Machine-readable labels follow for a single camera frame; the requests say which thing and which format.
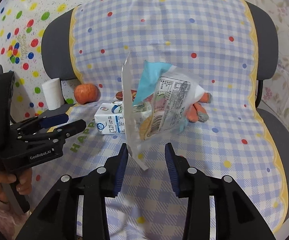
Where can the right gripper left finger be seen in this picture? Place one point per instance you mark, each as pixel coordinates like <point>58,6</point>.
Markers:
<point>56,215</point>

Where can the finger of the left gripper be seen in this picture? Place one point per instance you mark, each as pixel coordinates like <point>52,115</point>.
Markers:
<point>60,133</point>
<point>37,123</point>

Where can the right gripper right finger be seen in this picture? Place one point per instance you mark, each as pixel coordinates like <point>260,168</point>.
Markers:
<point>236,217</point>

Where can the clear blue snack wrapper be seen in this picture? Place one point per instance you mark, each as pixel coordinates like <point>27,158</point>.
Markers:
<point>156,97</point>

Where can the person's left hand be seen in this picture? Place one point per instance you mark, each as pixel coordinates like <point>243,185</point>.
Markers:
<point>24,187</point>

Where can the white tissue roll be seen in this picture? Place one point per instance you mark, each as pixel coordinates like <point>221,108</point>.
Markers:
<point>53,94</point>

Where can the red apple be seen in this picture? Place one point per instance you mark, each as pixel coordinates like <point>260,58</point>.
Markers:
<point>85,93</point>

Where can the white milk carton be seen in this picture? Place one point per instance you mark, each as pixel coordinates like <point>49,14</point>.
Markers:
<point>109,118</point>

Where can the black office chair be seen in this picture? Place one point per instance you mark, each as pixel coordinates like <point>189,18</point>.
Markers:
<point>228,143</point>

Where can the orange grey glove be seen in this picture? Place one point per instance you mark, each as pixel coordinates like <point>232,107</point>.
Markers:
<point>196,112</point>

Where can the polka dot plastic sheet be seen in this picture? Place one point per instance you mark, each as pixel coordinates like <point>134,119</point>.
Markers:
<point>22,25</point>

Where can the blue checkered cloth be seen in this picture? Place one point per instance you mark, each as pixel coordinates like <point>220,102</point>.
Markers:
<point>213,39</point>

